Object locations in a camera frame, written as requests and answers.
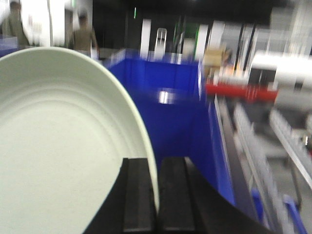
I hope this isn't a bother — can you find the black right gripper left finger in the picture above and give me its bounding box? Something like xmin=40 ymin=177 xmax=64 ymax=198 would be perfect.
xmin=84 ymin=158 xmax=156 ymax=234

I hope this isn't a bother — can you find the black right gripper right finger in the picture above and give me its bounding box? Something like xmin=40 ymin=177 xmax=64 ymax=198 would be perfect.
xmin=157 ymin=157 xmax=271 ymax=234

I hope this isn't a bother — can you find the pale green plate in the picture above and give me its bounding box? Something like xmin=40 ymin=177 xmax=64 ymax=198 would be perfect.
xmin=0 ymin=47 xmax=159 ymax=234

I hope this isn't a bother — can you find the blue bin right on shelf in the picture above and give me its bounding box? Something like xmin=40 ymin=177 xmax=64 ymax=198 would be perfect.
xmin=103 ymin=49 xmax=236 ymax=205

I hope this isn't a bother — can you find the red bar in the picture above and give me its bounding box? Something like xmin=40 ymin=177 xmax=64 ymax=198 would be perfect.
xmin=205 ymin=84 xmax=278 ymax=102

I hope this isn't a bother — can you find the person in olive shirt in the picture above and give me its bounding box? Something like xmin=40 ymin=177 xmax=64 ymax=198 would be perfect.
xmin=68 ymin=13 xmax=99 ymax=56

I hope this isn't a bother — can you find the person at far left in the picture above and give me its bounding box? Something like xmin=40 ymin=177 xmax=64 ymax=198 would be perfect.
xmin=1 ymin=0 xmax=30 ymax=46

